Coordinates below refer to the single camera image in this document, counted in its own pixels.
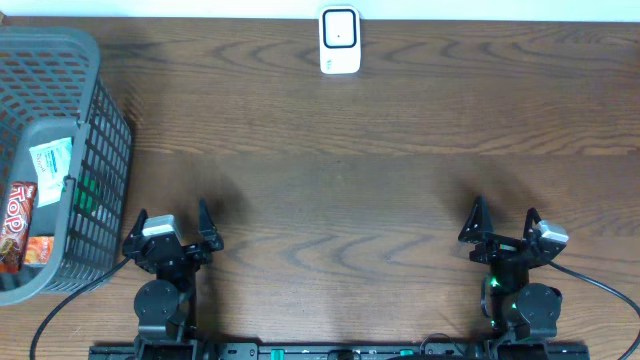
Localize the green lid jar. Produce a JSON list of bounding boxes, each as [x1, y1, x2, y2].
[[74, 175, 101, 215]]

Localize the left black cable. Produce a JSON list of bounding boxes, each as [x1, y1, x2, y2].
[[28, 255, 132, 360]]

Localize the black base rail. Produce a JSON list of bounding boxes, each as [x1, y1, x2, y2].
[[88, 342, 590, 360]]

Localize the small orange snack box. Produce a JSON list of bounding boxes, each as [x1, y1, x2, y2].
[[23, 236, 55, 267]]

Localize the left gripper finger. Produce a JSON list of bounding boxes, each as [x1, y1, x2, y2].
[[198, 198, 219, 243], [128, 209, 148, 240]]

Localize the black cable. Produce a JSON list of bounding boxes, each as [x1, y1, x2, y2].
[[28, 255, 132, 360], [547, 259, 640, 360]]

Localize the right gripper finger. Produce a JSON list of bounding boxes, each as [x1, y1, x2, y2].
[[522, 208, 541, 240], [458, 196, 494, 244]]

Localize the teal toilet tissue pack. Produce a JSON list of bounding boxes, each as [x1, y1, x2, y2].
[[29, 137, 73, 208]]

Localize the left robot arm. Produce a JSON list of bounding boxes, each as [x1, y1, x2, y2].
[[122, 199, 224, 359]]

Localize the grey plastic mesh basket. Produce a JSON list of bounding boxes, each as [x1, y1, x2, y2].
[[1, 26, 133, 306]]

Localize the red chocolate bar wrapper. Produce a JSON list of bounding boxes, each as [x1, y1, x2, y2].
[[1, 182, 37, 274]]

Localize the right black cable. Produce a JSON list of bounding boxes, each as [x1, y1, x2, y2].
[[547, 259, 640, 360]]

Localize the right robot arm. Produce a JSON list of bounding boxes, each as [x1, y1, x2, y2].
[[458, 196, 569, 359]]

